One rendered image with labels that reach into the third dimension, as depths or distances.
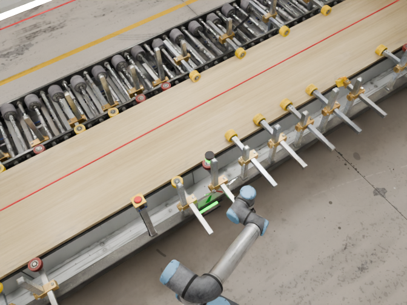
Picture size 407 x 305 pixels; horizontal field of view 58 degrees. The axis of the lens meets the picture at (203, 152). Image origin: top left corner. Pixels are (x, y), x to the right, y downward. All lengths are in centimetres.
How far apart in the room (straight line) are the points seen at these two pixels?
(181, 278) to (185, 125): 135
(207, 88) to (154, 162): 77
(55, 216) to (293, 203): 201
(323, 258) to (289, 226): 37
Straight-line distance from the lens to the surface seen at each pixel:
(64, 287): 261
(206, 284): 167
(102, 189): 255
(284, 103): 277
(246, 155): 239
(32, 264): 251
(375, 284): 336
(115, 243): 268
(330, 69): 319
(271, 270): 319
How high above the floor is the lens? 306
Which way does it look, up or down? 57 degrees down
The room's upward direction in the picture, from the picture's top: 5 degrees counter-clockwise
